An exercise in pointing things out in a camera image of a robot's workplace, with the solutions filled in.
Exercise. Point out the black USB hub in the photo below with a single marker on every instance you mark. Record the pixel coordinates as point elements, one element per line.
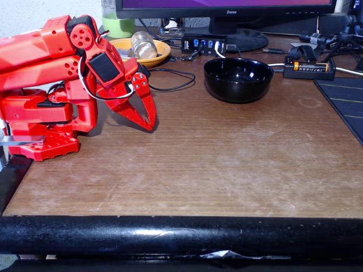
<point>188,45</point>

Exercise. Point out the glass jar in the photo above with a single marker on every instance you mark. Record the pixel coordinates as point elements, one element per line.
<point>144,45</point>

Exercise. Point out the black tripod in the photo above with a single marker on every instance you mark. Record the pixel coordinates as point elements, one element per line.
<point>351,38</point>

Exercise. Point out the orange plate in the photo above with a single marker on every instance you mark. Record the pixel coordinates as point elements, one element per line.
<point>161,52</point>

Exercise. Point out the black speaker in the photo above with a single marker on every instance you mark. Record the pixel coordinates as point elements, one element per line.
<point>331,25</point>

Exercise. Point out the black table edge bar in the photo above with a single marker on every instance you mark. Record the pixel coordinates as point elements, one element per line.
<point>181,235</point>

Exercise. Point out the black flashlight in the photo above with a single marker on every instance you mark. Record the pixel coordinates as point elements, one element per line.
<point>314,38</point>

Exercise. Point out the black computer monitor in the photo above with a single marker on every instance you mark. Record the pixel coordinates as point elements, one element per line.
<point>255,10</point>

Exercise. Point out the yellow and black battery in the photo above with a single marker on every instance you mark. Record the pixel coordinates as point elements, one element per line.
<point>312,67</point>

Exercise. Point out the black battery charger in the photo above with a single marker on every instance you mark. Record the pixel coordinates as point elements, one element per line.
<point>309,75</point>

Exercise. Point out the black bowl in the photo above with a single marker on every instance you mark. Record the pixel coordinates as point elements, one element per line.
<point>238,93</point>

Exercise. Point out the black desk mat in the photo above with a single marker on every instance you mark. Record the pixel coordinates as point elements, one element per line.
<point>346,99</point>

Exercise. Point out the flat silver metal box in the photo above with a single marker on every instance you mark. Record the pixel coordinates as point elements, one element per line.
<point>126,53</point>

